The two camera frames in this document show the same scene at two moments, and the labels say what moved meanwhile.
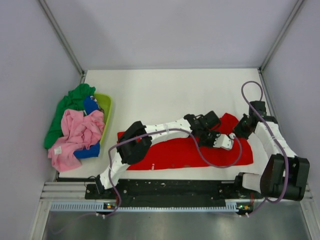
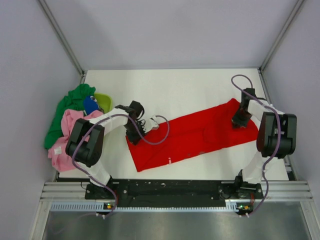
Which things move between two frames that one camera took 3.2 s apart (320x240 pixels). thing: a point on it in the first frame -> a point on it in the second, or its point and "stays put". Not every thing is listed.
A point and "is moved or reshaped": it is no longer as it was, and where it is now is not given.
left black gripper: (215, 134) -> (134, 139)
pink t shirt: (80, 131) stays put
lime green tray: (105, 102) stays put
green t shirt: (74, 100) stays put
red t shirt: (185, 151) is moved or reshaped
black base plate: (172, 193) stays put
